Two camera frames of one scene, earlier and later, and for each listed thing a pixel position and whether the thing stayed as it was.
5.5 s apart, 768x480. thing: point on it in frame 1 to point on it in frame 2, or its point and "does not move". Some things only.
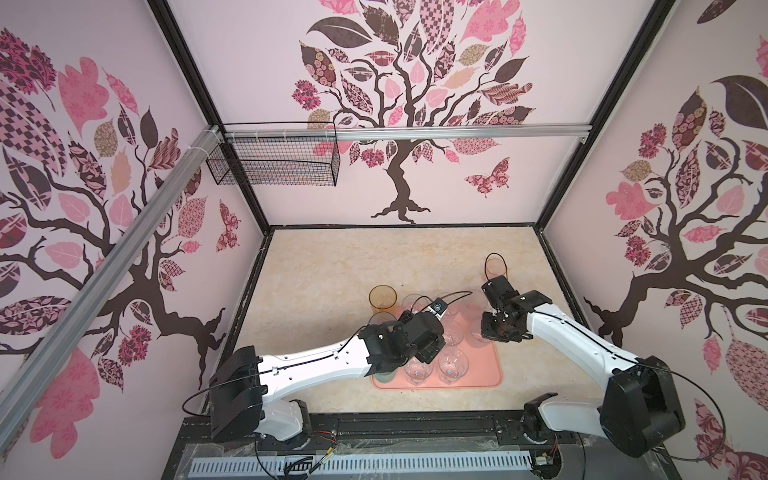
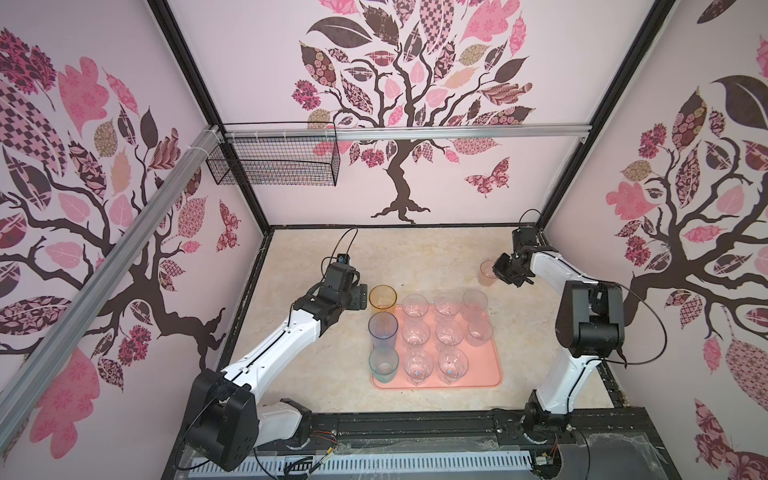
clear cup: x=417 y=371 does not move
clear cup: x=453 y=331 does not move
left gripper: x=429 y=353 to x=359 y=297
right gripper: x=488 y=333 to x=498 y=269
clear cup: x=453 y=364 does not move
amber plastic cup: x=383 y=296 does not move
